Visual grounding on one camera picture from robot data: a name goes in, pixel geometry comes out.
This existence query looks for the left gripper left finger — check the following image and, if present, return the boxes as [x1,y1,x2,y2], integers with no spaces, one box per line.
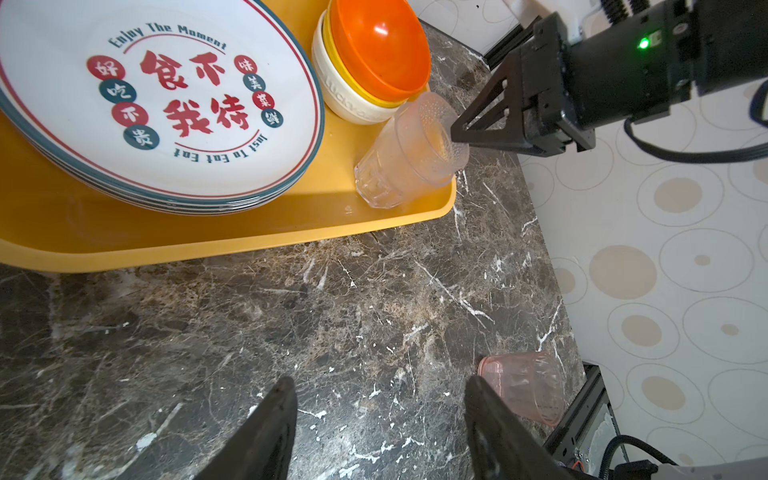
[195,376,298,480]

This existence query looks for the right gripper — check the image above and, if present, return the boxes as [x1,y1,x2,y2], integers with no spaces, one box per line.
[450,1,767,158]

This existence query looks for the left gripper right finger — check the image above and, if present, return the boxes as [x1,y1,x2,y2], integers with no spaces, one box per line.
[464,375,571,480]

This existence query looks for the pink translucent cup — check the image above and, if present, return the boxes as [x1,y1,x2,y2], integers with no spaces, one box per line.
[477,351,566,427]

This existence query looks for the clear plastic cup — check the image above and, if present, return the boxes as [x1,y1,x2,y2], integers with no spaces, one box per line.
[354,119,455,209]

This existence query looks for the yellow plastic bowl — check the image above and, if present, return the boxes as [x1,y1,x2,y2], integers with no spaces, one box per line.
[322,11,429,109]

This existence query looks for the cream and orange bowl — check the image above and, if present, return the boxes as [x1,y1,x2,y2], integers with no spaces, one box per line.
[311,12,399,125]

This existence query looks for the orange plastic bowl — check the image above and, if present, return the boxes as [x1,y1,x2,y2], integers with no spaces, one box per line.
[327,0,431,102]

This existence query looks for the yellow plastic bin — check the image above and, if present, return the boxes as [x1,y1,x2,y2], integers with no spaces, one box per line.
[1,1,456,272]

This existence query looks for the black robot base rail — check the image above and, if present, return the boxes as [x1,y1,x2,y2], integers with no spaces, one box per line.
[543,364,620,477]

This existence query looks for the right black frame post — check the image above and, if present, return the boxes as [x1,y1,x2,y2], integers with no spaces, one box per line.
[483,15,542,71]

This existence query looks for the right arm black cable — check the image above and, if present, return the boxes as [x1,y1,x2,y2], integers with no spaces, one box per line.
[622,77,768,166]

